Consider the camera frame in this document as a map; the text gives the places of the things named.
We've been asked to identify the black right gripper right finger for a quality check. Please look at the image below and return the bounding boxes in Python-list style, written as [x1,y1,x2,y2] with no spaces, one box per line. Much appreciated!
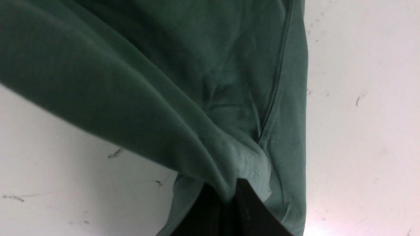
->
[235,178,292,236]

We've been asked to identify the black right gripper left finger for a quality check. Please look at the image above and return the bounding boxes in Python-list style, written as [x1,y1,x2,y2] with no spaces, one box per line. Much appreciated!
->
[172,184,234,236]

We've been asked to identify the green long-sleeve top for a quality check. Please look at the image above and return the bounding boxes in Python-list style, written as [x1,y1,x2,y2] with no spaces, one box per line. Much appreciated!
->
[1,0,308,236]

